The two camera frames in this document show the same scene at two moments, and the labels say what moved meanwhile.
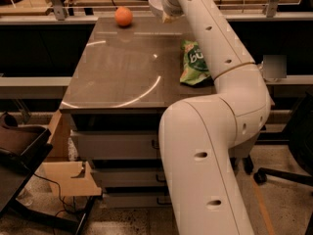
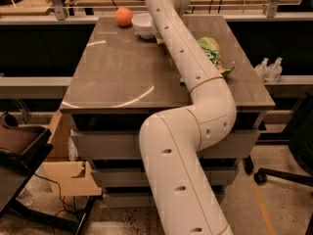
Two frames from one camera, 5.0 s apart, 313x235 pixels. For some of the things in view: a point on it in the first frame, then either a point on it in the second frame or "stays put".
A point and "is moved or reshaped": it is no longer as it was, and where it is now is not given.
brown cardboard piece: [61, 169] stays put
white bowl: [156, 1] is moved or reshaped
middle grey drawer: [129, 176] stays put
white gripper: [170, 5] to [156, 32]
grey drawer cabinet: [127, 73] stays put
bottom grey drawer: [137, 200] stays put
